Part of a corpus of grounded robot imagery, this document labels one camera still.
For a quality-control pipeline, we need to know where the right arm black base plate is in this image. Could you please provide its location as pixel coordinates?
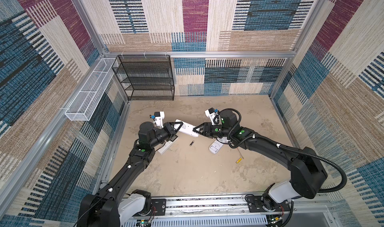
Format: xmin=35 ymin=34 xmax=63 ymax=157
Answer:
xmin=245 ymin=195 xmax=291 ymax=213

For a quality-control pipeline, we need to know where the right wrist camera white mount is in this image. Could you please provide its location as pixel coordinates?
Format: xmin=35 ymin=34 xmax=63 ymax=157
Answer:
xmin=205 ymin=108 xmax=220 ymax=125

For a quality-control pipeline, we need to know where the black corrugated cable hose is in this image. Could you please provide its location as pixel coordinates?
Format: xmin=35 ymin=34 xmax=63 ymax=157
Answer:
xmin=275 ymin=144 xmax=348 ymax=194

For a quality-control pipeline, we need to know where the white remote control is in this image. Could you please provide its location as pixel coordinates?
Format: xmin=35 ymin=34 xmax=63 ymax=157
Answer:
xmin=209 ymin=140 xmax=225 ymax=154
xmin=178 ymin=121 xmax=199 ymax=137

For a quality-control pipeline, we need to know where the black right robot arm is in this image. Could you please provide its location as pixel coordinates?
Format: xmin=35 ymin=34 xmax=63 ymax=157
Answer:
xmin=193 ymin=108 xmax=348 ymax=203

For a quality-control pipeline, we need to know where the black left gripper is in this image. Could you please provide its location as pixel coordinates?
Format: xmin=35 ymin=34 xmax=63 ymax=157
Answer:
xmin=148 ymin=121 xmax=182 ymax=150

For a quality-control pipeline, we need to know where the white wire mesh basket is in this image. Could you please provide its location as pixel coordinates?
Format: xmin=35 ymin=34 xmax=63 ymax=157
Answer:
xmin=65 ymin=58 xmax=115 ymax=121

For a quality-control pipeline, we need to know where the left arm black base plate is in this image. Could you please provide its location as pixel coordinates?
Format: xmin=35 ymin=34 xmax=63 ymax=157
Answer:
xmin=139 ymin=199 xmax=167 ymax=218

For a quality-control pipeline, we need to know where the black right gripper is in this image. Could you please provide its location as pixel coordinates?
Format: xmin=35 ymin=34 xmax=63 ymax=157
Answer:
xmin=193 ymin=122 xmax=231 ymax=138

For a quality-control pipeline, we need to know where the black wire mesh shelf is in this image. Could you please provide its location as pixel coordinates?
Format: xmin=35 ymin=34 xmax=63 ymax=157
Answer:
xmin=112 ymin=55 xmax=175 ymax=101

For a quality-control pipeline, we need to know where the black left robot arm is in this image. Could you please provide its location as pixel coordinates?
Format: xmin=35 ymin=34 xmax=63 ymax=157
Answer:
xmin=75 ymin=121 xmax=183 ymax=227

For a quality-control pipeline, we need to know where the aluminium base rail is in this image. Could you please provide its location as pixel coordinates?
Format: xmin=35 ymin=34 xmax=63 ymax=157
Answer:
xmin=121 ymin=193 xmax=338 ymax=227

